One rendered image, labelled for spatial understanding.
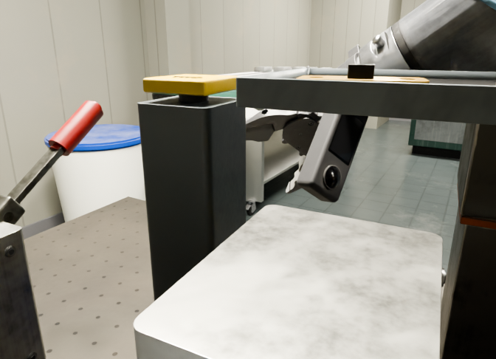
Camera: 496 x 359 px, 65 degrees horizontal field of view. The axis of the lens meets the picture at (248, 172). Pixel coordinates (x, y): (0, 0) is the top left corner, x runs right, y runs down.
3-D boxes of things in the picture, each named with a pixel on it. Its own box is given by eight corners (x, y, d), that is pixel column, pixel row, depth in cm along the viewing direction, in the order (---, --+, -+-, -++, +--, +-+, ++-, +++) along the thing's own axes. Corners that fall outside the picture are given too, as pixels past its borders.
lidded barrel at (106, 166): (176, 233, 263) (170, 128, 242) (109, 275, 215) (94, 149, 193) (113, 216, 291) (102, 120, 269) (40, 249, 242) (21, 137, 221)
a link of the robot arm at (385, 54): (438, 102, 39) (394, 52, 35) (397, 125, 42) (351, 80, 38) (424, 57, 44) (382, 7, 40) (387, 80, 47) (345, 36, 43)
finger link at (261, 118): (244, 135, 49) (314, 129, 48) (243, 146, 48) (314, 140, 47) (236, 108, 46) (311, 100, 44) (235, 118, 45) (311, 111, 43)
